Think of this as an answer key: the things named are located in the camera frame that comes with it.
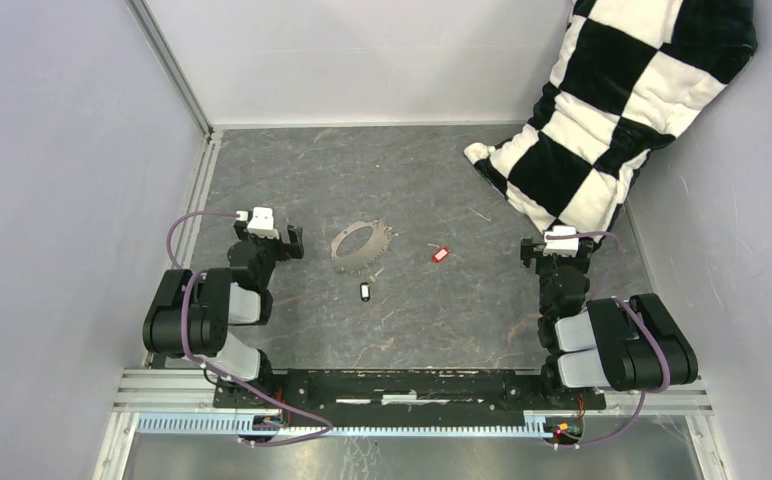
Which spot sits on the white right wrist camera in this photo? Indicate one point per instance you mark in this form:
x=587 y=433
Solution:
x=561 y=240

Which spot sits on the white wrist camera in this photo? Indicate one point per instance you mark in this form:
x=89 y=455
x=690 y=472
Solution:
x=561 y=240
x=260 y=222

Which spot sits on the white slotted cable duct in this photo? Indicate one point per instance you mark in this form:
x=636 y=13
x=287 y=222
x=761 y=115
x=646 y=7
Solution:
x=251 y=425

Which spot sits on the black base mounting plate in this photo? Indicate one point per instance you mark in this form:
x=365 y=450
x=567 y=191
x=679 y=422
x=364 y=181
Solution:
x=406 y=398

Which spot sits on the aluminium frame rail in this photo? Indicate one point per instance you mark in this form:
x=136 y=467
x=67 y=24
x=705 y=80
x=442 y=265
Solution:
x=187 y=391

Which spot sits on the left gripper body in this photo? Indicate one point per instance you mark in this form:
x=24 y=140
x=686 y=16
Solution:
x=270 y=249

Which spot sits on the large metal keyring plate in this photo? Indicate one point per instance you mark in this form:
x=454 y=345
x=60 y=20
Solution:
x=353 y=263

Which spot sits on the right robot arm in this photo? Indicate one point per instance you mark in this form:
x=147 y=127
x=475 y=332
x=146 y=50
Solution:
x=625 y=345

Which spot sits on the black and white checkered blanket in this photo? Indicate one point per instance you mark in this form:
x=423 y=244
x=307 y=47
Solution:
x=631 y=77

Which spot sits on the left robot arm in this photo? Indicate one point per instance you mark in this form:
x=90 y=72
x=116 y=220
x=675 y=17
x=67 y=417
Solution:
x=236 y=295

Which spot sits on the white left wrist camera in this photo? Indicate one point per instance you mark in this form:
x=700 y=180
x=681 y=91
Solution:
x=260 y=222

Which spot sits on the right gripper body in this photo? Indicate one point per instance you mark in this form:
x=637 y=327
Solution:
x=545 y=265

